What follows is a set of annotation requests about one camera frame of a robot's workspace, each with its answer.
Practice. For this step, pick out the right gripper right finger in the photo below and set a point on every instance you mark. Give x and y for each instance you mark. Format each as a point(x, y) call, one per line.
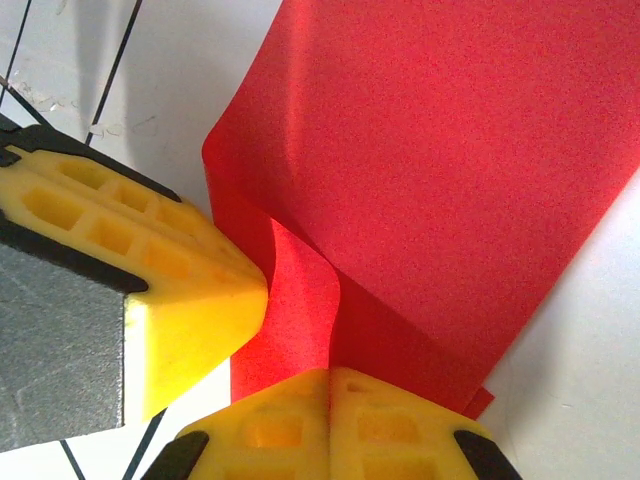
point(390, 430)

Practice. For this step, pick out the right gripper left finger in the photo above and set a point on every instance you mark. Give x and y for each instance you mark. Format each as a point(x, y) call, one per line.
point(270, 430)

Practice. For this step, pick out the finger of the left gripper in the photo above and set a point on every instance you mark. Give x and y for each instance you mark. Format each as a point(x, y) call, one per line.
point(75, 325)
point(150, 210)

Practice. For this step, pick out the red cloth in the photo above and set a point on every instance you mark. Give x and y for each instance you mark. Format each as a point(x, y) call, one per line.
point(425, 150)

